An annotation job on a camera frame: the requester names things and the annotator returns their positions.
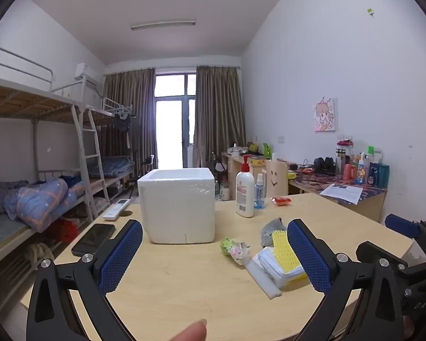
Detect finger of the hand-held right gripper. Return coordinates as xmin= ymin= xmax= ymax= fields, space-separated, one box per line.
xmin=384 ymin=214 xmax=426 ymax=256
xmin=356 ymin=241 xmax=417 ymax=281

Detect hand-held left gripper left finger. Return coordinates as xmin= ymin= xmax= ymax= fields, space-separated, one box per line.
xmin=26 ymin=219 xmax=144 ymax=341

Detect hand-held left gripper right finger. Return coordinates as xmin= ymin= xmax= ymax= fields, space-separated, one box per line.
xmin=287 ymin=219 xmax=416 ymax=341

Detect yellow bristled sponge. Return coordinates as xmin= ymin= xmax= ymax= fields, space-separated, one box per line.
xmin=272 ymin=230 xmax=302 ymax=273

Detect white towel stack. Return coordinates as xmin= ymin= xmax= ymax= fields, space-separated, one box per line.
xmin=252 ymin=247 xmax=308 ymax=289

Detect grey sock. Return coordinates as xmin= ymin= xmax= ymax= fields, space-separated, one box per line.
xmin=260 ymin=217 xmax=286 ymax=247

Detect white foam box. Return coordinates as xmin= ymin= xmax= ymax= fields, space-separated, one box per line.
xmin=137 ymin=168 xmax=216 ymax=245

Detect green pink candy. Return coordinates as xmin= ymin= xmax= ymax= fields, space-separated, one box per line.
xmin=219 ymin=236 xmax=252 ymax=266

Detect person's left hand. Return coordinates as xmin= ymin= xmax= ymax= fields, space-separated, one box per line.
xmin=161 ymin=319 xmax=207 ymax=341

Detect black smartphone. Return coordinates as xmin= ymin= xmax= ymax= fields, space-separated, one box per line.
xmin=71 ymin=223 xmax=116 ymax=257

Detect desk with patterned cloth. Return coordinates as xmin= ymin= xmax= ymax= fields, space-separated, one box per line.
xmin=287 ymin=169 xmax=387 ymax=223

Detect white remote control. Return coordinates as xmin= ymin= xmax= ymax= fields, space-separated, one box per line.
xmin=103 ymin=199 xmax=131 ymax=220

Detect red plastic bag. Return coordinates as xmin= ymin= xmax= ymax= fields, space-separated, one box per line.
xmin=48 ymin=218 xmax=79 ymax=244

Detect printed paper sheet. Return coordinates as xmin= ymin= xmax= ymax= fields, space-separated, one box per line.
xmin=319 ymin=183 xmax=363 ymax=205

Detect cluster of toiletry bottles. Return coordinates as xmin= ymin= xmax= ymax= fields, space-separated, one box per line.
xmin=335 ymin=138 xmax=391 ymax=188

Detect white metal bunk bed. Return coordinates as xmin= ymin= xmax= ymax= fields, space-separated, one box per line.
xmin=74 ymin=96 xmax=135 ymax=207
xmin=0 ymin=43 xmax=103 ymax=285

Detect clear blue spray bottle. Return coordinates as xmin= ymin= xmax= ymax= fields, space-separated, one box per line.
xmin=254 ymin=173 xmax=267 ymax=209

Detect wooden chair with smiley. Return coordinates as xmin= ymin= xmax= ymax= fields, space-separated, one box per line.
xmin=265 ymin=159 xmax=290 ymax=199

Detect beige crumpled cloth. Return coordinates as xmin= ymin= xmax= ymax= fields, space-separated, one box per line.
xmin=25 ymin=243 xmax=55 ymax=263

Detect black folding chair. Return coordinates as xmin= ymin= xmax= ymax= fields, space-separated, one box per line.
xmin=130 ymin=154 xmax=155 ymax=197

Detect folded blue plaid bedding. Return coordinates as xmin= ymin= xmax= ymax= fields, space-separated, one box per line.
xmin=86 ymin=156 xmax=135 ymax=178

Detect black headphones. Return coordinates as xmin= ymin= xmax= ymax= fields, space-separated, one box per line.
xmin=313 ymin=157 xmax=336 ymax=175

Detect white lotion pump bottle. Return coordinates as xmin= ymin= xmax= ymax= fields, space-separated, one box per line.
xmin=235 ymin=154 xmax=255 ymax=218

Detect blue plaid quilt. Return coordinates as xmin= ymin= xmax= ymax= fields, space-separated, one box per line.
xmin=0 ymin=178 xmax=86 ymax=233

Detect white metal bed ladder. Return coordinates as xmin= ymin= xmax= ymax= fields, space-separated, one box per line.
xmin=71 ymin=104 xmax=110 ymax=221

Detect hanging dark clothes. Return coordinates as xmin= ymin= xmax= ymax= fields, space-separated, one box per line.
xmin=114 ymin=114 xmax=133 ymax=148

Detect glass balcony door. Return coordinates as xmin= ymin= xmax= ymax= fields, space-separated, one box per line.
xmin=154 ymin=74 xmax=197 ymax=169

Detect brown curtain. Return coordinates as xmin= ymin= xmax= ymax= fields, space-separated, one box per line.
xmin=103 ymin=68 xmax=157 ymax=185
xmin=193 ymin=66 xmax=247 ymax=169

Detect blue clothes hanger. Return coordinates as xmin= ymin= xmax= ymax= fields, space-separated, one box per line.
xmin=112 ymin=105 xmax=135 ymax=118

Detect white air conditioner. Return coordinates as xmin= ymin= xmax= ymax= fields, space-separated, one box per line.
xmin=74 ymin=63 xmax=103 ymax=86

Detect ceiling tube lamp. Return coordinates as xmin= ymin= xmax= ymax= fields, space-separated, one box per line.
xmin=130 ymin=19 xmax=197 ymax=31

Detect cartoon wall poster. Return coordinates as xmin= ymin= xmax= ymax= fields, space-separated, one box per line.
xmin=314 ymin=97 xmax=339 ymax=132

